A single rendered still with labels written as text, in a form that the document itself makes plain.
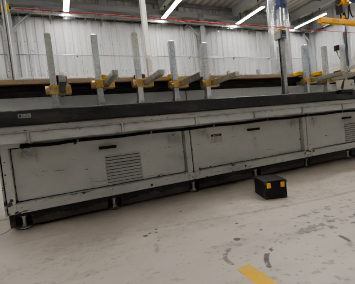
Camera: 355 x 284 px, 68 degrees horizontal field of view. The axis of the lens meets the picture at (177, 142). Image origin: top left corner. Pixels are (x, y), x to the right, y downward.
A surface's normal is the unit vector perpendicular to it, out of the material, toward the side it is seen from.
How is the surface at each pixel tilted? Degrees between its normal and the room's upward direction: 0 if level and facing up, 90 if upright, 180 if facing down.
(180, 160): 90
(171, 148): 90
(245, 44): 90
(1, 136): 90
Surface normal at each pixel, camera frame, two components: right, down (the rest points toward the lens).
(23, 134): 0.40, 0.00
